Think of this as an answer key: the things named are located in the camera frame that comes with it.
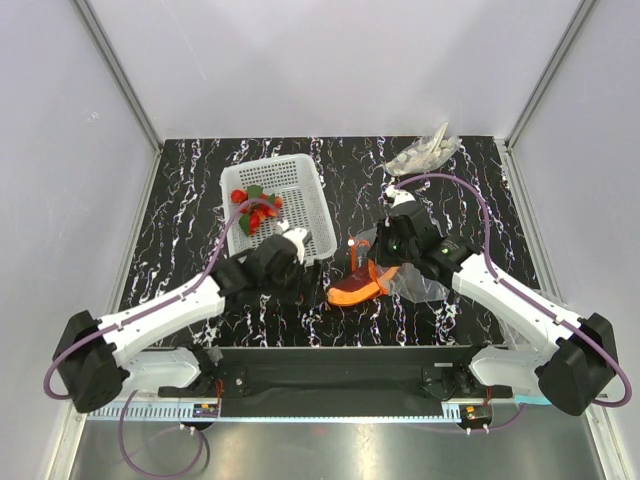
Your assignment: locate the clear zip bag orange zipper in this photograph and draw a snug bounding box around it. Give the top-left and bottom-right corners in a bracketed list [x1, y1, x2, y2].
[348, 232, 449, 304]

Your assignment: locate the red orange papaya slice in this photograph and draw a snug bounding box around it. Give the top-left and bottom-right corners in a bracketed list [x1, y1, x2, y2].
[327, 262, 399, 307]

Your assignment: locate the red strawberry bunch with leaves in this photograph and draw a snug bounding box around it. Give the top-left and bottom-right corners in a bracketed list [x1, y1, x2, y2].
[230, 184, 284, 237]

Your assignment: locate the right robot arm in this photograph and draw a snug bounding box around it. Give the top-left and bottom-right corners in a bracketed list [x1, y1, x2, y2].
[369, 202, 618, 416]

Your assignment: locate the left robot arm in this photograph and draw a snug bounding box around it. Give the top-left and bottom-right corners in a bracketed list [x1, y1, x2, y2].
[51, 228, 316, 414]

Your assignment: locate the clear bag of white pieces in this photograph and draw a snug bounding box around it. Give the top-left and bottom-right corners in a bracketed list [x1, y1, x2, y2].
[383, 122, 462, 177]

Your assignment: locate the white plastic basket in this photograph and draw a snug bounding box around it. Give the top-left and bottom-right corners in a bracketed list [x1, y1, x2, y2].
[220, 154, 337, 265]

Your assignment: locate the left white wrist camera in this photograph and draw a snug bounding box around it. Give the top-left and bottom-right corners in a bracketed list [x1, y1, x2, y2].
[276, 220, 311, 264]

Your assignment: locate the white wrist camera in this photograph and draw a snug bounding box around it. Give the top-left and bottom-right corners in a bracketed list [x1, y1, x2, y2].
[384, 185, 416, 212]
[276, 220, 311, 264]

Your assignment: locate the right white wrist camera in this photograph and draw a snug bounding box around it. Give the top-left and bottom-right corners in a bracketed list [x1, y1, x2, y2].
[384, 185, 416, 212]

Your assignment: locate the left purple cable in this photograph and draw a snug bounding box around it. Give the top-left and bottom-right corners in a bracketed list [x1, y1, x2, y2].
[42, 197, 284, 474]

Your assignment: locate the purple cable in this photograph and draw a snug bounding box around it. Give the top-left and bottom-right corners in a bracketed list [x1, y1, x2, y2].
[42, 197, 284, 474]
[394, 172, 630, 434]

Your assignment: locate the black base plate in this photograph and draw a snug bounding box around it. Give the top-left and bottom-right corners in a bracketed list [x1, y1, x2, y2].
[94, 344, 516, 419]

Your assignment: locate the right aluminium frame post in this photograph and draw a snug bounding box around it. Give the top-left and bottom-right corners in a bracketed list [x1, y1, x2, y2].
[504, 0, 599, 149]

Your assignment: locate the aluminium frame post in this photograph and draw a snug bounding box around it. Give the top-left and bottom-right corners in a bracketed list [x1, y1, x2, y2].
[504, 0, 599, 149]
[72, 0, 164, 149]

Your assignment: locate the white slotted cable duct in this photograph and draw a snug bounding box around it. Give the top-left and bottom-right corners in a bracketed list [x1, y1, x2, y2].
[87, 402, 464, 424]

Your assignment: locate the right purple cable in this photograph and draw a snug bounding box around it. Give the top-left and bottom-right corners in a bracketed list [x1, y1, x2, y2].
[394, 172, 630, 434]

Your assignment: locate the left aluminium frame post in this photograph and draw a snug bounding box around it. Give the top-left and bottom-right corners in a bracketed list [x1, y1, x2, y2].
[72, 0, 164, 149]

